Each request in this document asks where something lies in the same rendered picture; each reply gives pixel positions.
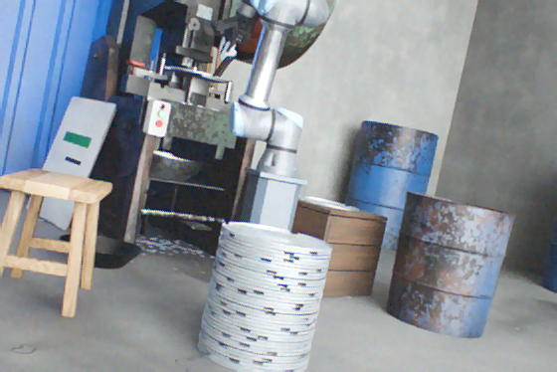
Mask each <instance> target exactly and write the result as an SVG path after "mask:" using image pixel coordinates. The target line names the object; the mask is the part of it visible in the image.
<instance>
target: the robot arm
mask: <svg viewBox="0 0 557 372"><path fill-rule="evenodd" d="M256 10H258V13H260V14H261V19H260V20H261V22H262V24H263V28H262V32H261V35H260V39H259V43H258V45H257V49H256V52H255V56H254V60H253V63H252V67H251V71H250V77H249V81H248V84H247V88H246V91H245V93H244V94H242V95H241V96H240V97H239V100H238V102H236V101H234V102H233V103H232V105H231V108H230V115H229V127H230V131H231V133H232V134H233V135H236V136H242V137H247V138H251V139H256V140H260V141H265V142H266V143H267V144H266V149H265V151H264V153H263V155H262V157H261V159H260V160H259V162H258V164H257V167H256V169H257V170H260V171H264V172H269V173H272V174H277V175H281V176H286V177H292V178H297V173H298V171H297V162H296V155H297V151H298V146H299V141H300V137H301V133H302V131H303V128H302V127H303V117H302V116H301V115H300V114H298V113H295V112H293V111H290V110H288V109H285V108H281V107H274V108H273V109H271V104H270V103H269V97H270V94H271V90H272V87H273V83H274V80H275V76H276V74H277V70H278V67H279V57H280V54H281V50H282V47H283V44H284V41H285V37H286V34H287V33H288V32H290V31H291V30H293V27H294V24H298V25H301V26H307V27H312V26H317V25H320V24H322V23H323V22H324V21H325V20H326V18H327V16H328V12H329V9H328V5H327V3H326V1H325V0H241V2H240V4H239V6H238V8H237V10H236V14H237V15H238V16H239V17H237V16H233V17H229V18H225V19H222V20H218V21H215V22H212V28H213V29H214V30H215V31H216V32H218V31H222V30H225V31H224V33H223V34H222V37H221V41H220V44H219V45H220V46H219V59H220V61H222V60H223V59H224V58H225V57H226V56H235V55H236V54H237V52H236V51H235V49H234V48H235V46H236V43H239V44H243V45H246V46H247V45H248V44H249V41H248V43H247V44H246V42H247V41H246V39H247V37H248V38H249V39H250V37H251V34H250V31H251V29H252V27H253V25H254V23H255V21H256V20H255V19H253V17H254V15H255V12H256Z"/></svg>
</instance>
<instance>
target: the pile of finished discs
mask: <svg viewBox="0 0 557 372"><path fill-rule="evenodd" d="M298 199H299V200H302V201H306V202H309V203H313V204H317V205H321V206H326V207H331V208H335V209H340V210H346V211H354V212H358V211H359V209H358V208H355V207H352V206H349V207H346V206H345V204H341V203H337V202H333V201H329V200H324V199H319V198H314V197H309V196H304V197H301V195H299V196H298Z"/></svg>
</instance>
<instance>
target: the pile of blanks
mask: <svg viewBox="0 0 557 372"><path fill-rule="evenodd" d="M331 252H332V250H331V251H329V252H309V251H302V250H295V249H284V248H279V247H275V246H270V245H266V244H262V243H259V242H254V241H251V240H248V239H245V238H242V237H239V236H236V235H233V234H231V233H229V232H227V231H225V230H224V229H223V226H222V231H221V236H220V238H219V246H218V250H217V255H216V261H215V263H214V265H213V268H212V271H213V273H212V277H211V280H210V288H209V291H208V292H207V298H206V304H205V308H204V313H203V315H202V324H201V328H200V334H199V340H198V343H197V346H198V349H199V351H200V352H201V353H202V354H203V355H204V356H206V357H207V358H208V359H210V360H211V361H213V362H215V363H217V364H219V365H221V366H223V367H225V368H228V369H231V370H234V371H237V370H238V371H241V372H303V371H305V369H307V362H308V358H309V351H310V346H311V339H312V336H313V332H314V327H315V323H316V320H317V316H318V313H319V306H320V303H321V299H322V295H323V289H324V286H325V281H326V278H327V276H326V275H327V273H328V265H329V261H330V260H331Z"/></svg>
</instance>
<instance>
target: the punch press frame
mask: <svg viewBox="0 0 557 372"><path fill-rule="evenodd" d="M240 2H241V0H231V5H230V9H229V14H228V18H229V17H233V16H237V17H239V16H238V15H237V14H236V10H237V8H238V6H239V4H240ZM189 5H190V0H113V3H112V6H111V10H110V14H109V18H108V23H107V29H106V34H107V35H108V36H111V37H114V38H115V40H116V42H117V45H118V47H119V49H120V52H119V65H118V76H117V89H116V96H118V97H125V98H131V99H133V96H134V94H128V93H120V92H119V91H120V85H121V80H122V79H123V74H127V73H128V72H131V71H132V66H129V65H127V64H126V61H135V62H139V63H142V64H144V65H145V68H138V69H139V70H147V71H148V66H149V61H150V56H151V51H152V46H153V41H154V32H155V28H156V29H160V30H162V33H161V37H160V43H159V50H158V57H157V70H156V73H157V74H158V70H159V65H160V60H161V59H160V58H159V57H160V53H159V52H160V47H161V46H169V45H170V42H171V38H172V32H173V27H174V25H169V24H167V20H168V16H169V15H171V14H173V13H175V12H178V11H180V10H182V9H184V8H185V7H187V6H189ZM180 64H181V59H180V58H176V57H173V56H169V55H168V58H167V60H166V61H165V66H164V67H166V68H167V69H168V68H169V67H174V68H180V69H186V70H190V71H192V68H188V67H186V66H180ZM161 102H166V103H170V111H169V116H168V121H167V126H166V131H165V134H164V135H163V136H161V145H160V148H162V149H165V150H170V146H171V141H172V136H176V137H181V138H186V139H191V140H195V141H200V142H205V143H210V144H215V150H214V155H213V158H214V159H218V160H223V153H224V148H225V147H229V148H235V143H236V138H237V136H236V135H233V134H232V133H231V131H230V127H229V114H227V113H223V112H220V111H216V110H213V109H208V108H204V107H200V106H196V105H192V104H184V103H180V102H176V101H172V100H167V99H163V98H162V99H161ZM141 215H147V216H156V217H164V218H173V219H182V220H190V221H207V222H216V223H224V219H221V218H213V217H204V216H196V215H188V214H180V213H172V212H163V211H156V210H148V209H142V210H141Z"/></svg>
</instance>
